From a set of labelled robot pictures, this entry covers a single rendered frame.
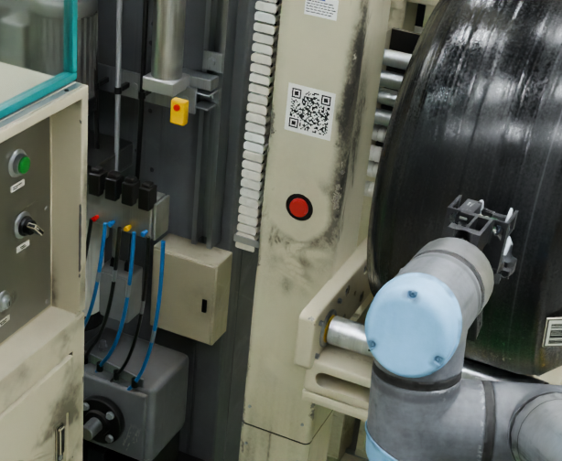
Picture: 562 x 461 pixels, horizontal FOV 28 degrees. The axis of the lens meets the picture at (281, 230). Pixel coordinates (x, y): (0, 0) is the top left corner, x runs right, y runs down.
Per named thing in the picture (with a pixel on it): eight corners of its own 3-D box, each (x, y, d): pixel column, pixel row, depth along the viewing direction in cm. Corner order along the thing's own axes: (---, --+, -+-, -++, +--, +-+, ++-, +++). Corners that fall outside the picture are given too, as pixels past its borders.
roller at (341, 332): (318, 346, 177) (320, 322, 175) (329, 332, 181) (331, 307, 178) (540, 418, 166) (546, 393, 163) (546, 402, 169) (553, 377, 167)
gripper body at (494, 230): (522, 209, 131) (498, 241, 120) (506, 277, 134) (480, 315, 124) (458, 192, 133) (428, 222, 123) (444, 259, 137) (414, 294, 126)
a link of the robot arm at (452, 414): (477, 498, 115) (491, 387, 111) (362, 489, 115) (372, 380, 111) (467, 448, 124) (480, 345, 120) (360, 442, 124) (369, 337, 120)
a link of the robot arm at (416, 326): (354, 373, 112) (362, 279, 109) (394, 326, 123) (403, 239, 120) (448, 396, 109) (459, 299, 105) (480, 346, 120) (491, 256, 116)
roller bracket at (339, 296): (292, 367, 176) (298, 313, 171) (380, 259, 209) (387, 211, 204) (312, 373, 175) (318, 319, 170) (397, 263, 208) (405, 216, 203)
